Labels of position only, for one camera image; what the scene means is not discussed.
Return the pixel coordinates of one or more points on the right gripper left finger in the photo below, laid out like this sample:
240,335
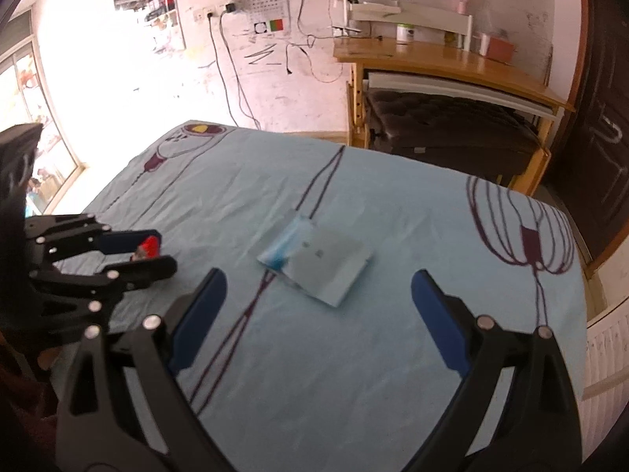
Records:
98,428

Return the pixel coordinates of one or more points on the white green jar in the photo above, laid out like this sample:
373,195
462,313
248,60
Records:
405,34

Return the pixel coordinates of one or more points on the dark brown tufted bench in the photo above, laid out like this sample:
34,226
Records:
474,137

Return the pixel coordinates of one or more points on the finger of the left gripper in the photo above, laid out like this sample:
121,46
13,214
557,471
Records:
108,238
123,272

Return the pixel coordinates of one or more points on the white louvered cabinet door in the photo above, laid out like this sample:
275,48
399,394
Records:
605,393

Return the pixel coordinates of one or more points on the dark brown door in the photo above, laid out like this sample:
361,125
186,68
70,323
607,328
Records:
589,169

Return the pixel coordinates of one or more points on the white desk shelf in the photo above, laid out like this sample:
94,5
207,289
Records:
409,12

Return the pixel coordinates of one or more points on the white cup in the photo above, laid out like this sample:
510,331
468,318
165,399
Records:
484,44

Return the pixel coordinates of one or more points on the wooden desk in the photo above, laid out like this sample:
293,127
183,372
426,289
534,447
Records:
433,69

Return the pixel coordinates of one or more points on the light blue patterned tablecloth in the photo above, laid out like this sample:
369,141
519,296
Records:
334,309

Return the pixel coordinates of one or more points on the brown box on desk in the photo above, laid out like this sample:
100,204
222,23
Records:
500,50

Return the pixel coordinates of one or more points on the blue mask package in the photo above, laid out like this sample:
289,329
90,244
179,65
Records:
322,262

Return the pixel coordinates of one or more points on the red snack wrapper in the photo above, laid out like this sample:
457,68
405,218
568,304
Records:
148,249

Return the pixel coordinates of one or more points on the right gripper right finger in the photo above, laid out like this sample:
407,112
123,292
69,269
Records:
514,409

